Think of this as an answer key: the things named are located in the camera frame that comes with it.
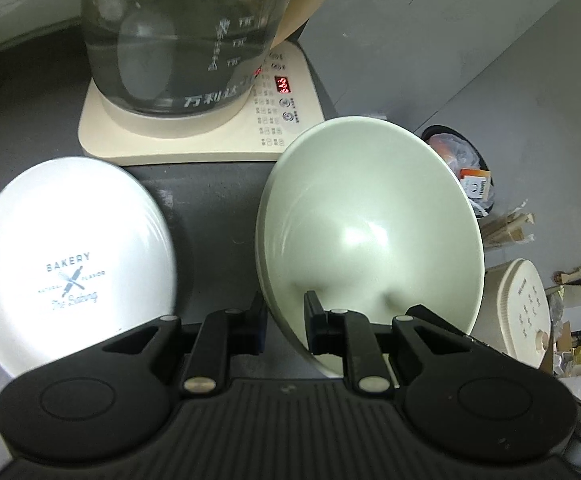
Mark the black trash bin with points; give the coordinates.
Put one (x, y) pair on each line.
(453, 155)

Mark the cream kettle base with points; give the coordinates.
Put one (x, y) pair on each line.
(180, 135)

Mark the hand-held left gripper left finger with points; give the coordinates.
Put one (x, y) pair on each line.
(257, 327)

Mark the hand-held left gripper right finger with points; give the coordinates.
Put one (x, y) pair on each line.
(313, 322)

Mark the pale green bowl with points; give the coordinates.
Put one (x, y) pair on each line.
(370, 220)

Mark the wooden sticks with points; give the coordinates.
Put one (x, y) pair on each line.
(507, 227)

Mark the cream rice cooker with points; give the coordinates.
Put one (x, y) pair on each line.
(517, 305)

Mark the glass kettle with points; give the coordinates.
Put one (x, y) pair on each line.
(170, 35)

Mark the white printed plate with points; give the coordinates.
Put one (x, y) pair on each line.
(70, 260)

